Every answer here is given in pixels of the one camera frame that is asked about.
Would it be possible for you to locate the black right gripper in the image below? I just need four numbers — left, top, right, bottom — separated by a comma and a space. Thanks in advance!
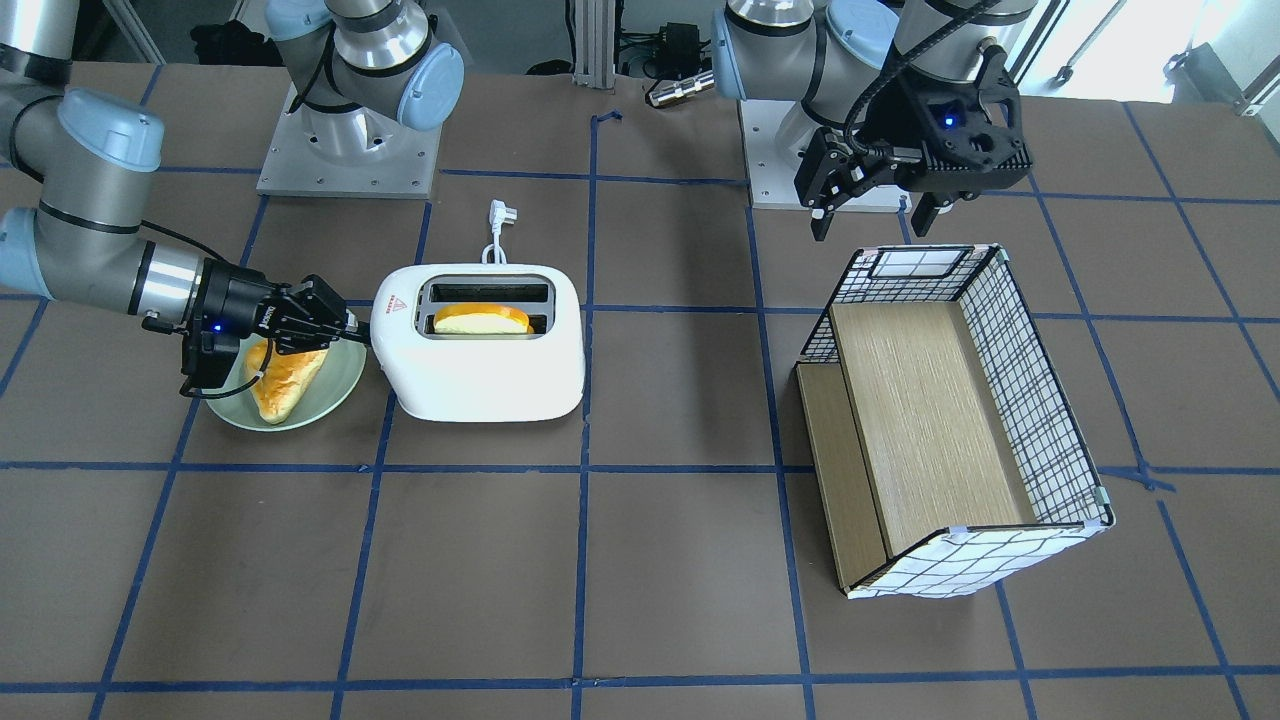
196, 258, 372, 355

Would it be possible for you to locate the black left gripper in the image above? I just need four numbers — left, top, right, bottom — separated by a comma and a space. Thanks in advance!
794, 47, 1033, 242

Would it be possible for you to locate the white two-slot toaster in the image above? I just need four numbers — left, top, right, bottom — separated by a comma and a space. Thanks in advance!
370, 263, 586, 423

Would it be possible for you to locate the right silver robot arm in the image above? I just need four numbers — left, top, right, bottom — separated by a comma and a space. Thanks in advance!
3, 1, 465, 359

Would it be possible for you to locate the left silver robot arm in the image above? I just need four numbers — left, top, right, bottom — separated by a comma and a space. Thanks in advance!
712, 1, 1034, 242

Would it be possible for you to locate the toast slice in toaster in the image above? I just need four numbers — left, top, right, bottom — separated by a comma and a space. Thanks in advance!
431, 302, 532, 334

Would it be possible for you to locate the yellow bread piece on plate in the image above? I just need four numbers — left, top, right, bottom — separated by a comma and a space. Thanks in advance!
243, 340, 329, 425

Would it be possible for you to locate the light green plate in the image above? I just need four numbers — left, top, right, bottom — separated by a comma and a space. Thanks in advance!
205, 334, 367, 432

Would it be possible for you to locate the silver flashlight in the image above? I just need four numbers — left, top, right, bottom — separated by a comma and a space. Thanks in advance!
644, 70, 716, 110

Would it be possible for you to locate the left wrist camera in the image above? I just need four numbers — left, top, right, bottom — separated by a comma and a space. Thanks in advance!
905, 87, 1021, 167

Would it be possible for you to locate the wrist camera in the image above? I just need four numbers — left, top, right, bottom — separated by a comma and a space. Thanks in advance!
905, 87, 1021, 167
179, 316, 242, 398

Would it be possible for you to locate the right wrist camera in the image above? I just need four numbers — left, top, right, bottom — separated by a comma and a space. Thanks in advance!
179, 316, 242, 398

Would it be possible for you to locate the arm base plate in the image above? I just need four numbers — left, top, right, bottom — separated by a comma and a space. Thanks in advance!
739, 97, 913, 213
256, 88, 442, 200

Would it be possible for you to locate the white toaster power cable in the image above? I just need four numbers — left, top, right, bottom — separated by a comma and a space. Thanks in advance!
481, 200, 511, 266

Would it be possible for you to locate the wire basket with wooden shelf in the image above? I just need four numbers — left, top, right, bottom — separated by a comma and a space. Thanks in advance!
795, 245, 1116, 600

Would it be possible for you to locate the aluminium frame post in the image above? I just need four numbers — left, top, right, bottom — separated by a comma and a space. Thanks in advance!
564, 1, 622, 92

